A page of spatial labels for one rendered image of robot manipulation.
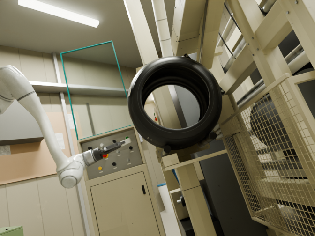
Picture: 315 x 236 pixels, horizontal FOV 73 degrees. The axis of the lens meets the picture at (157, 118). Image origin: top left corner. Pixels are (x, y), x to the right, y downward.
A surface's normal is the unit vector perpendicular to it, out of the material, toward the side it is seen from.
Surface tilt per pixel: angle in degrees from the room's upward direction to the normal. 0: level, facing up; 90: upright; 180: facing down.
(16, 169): 90
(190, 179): 90
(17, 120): 90
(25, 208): 90
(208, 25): 162
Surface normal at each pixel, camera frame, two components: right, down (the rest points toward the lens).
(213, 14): 0.27, 0.80
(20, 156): 0.64, -0.37
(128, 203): 0.01, -0.25
